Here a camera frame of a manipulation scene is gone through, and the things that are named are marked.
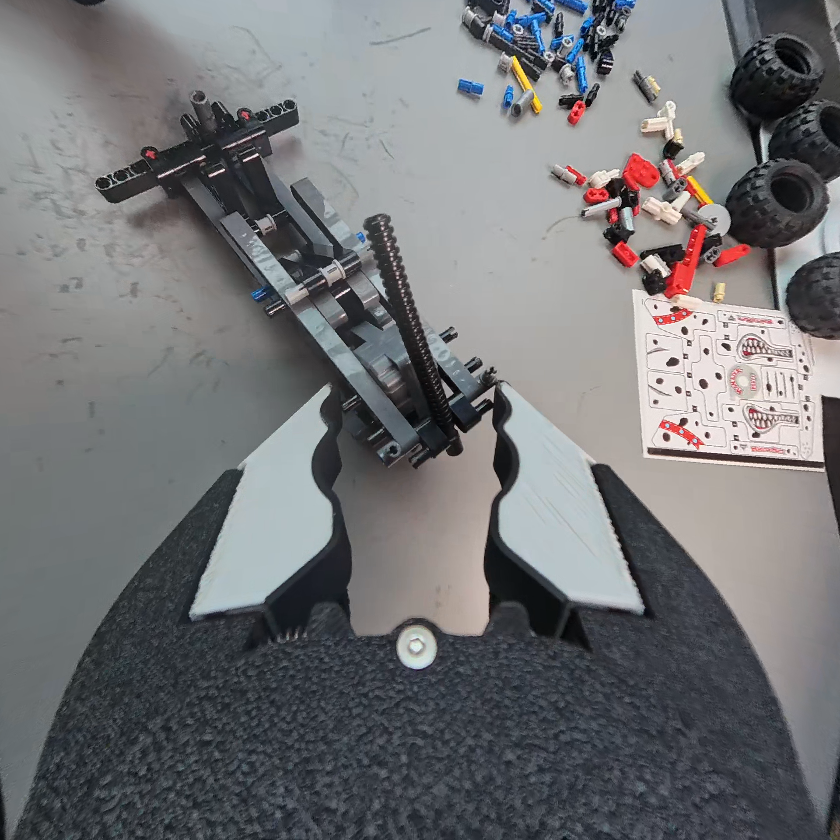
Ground pile of red white pieces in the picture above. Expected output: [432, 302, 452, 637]
[550, 71, 752, 306]

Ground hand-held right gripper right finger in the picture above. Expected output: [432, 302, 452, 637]
[483, 382, 648, 639]

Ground grey black toy chassis model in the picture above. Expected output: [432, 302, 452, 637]
[94, 100, 514, 471]

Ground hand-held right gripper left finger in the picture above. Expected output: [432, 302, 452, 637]
[188, 383, 354, 647]

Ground pile of blue black pins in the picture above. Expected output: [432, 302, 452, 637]
[457, 0, 637, 126]

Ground white sticker sheet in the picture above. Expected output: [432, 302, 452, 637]
[631, 289, 826, 473]

